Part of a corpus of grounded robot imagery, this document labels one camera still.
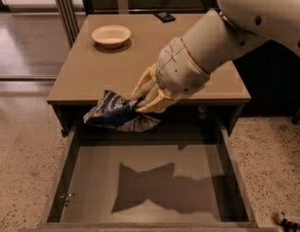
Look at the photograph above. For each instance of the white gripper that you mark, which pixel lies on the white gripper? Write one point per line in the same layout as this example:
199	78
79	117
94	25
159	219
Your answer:
179	69

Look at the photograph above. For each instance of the blue chip bag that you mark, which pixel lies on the blue chip bag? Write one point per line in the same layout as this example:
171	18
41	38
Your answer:
115	112

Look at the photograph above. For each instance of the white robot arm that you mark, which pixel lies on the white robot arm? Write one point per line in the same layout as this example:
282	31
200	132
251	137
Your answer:
240	26

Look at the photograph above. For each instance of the brown cabinet with top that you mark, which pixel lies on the brown cabinet with top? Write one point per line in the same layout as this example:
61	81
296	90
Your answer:
90	68

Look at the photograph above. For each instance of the open top drawer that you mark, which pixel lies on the open top drawer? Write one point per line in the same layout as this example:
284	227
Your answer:
178	179

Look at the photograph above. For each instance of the white paper bowl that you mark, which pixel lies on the white paper bowl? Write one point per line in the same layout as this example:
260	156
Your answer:
111	36

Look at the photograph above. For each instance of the small dark blue packet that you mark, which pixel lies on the small dark blue packet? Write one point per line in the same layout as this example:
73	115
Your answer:
164	17

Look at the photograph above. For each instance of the dark object at right edge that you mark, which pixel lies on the dark object at right edge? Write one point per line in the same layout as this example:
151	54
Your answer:
295	120

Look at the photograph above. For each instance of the black striped object on floor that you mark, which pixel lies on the black striped object on floor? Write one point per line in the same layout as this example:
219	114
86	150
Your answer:
288	223

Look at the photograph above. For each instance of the metal frame post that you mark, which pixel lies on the metal frame post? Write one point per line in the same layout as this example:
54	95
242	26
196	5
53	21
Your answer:
66	10

